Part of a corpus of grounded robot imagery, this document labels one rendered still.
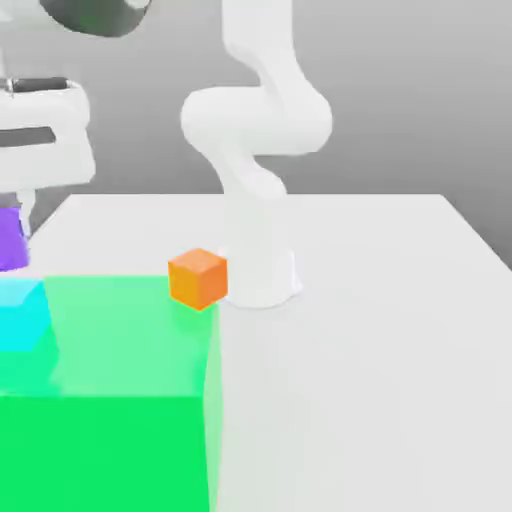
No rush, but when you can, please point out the large green box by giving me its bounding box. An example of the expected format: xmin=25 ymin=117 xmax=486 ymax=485
xmin=0 ymin=274 xmax=224 ymax=512

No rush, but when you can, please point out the small purple cube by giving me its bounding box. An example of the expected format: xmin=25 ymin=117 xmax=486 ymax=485
xmin=0 ymin=194 xmax=32 ymax=274

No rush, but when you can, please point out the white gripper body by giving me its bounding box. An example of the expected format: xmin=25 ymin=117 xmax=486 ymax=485
xmin=0 ymin=81 xmax=98 ymax=195

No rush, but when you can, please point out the small cyan cube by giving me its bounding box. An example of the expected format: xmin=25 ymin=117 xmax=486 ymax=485
xmin=0 ymin=276 xmax=56 ymax=354

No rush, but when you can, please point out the small orange cube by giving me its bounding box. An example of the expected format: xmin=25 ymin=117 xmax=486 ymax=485
xmin=167 ymin=247 xmax=230 ymax=312

